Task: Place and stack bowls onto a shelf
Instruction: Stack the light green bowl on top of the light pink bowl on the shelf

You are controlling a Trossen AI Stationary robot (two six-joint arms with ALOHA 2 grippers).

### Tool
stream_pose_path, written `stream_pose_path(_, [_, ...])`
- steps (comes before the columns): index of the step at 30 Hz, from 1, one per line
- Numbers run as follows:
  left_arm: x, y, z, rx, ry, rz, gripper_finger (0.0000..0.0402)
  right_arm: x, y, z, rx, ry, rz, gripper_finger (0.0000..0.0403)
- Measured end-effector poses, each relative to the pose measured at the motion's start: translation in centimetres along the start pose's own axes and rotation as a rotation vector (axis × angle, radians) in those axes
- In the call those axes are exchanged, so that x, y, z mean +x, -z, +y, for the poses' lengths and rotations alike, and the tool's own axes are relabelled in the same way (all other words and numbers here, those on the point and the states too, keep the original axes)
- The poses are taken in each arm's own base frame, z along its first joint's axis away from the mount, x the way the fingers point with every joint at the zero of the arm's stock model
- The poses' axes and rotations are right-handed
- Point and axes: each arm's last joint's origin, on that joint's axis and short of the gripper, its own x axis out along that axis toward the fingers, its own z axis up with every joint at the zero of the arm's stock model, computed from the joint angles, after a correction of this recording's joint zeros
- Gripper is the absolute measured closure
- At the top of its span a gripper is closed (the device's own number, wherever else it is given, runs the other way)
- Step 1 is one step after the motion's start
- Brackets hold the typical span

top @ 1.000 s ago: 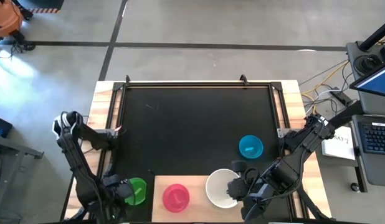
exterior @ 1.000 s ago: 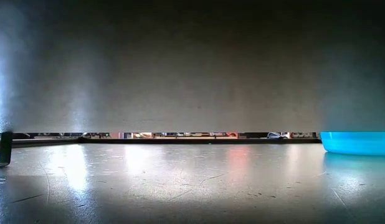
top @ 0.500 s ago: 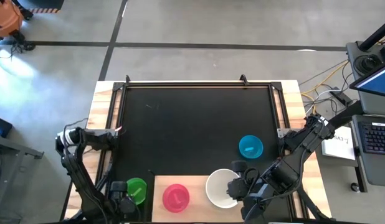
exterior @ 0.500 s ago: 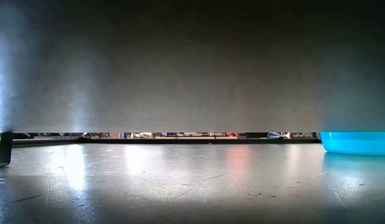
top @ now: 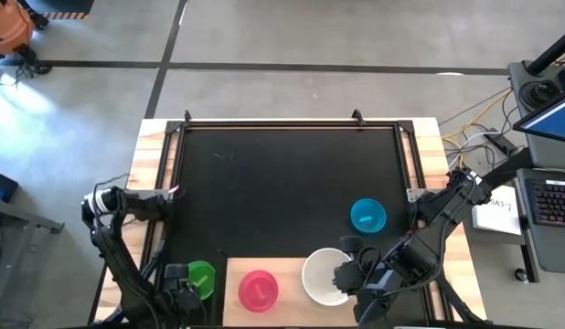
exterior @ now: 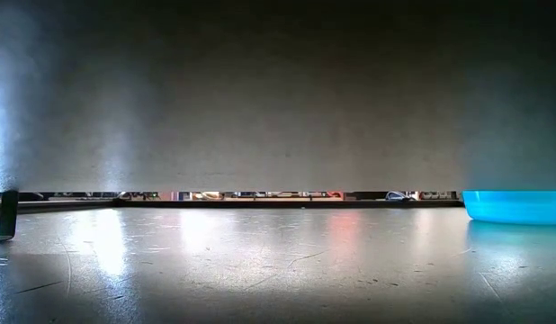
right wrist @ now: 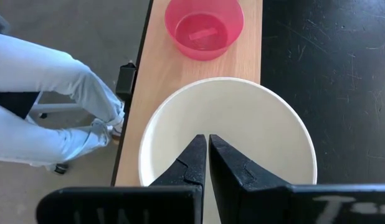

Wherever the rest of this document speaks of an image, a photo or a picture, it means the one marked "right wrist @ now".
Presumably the person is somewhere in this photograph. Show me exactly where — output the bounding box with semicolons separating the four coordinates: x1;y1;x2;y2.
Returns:
0;9;126;168

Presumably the black box bracket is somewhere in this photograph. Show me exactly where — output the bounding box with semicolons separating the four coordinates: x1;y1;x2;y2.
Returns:
115;62;138;102

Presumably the white bowl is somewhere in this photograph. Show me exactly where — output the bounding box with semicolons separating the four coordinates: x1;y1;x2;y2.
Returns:
138;77;318;224

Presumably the white-framed stool with black seat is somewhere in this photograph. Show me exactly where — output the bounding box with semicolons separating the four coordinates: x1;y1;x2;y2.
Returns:
0;91;85;175

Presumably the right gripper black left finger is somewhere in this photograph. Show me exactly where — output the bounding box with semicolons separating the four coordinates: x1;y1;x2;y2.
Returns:
150;134;208;188

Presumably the pink translucent plastic bowl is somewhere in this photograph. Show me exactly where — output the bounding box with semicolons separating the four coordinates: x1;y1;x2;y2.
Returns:
164;0;245;62

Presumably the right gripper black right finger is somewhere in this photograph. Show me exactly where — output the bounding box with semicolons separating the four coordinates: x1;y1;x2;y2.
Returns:
208;134;290;224

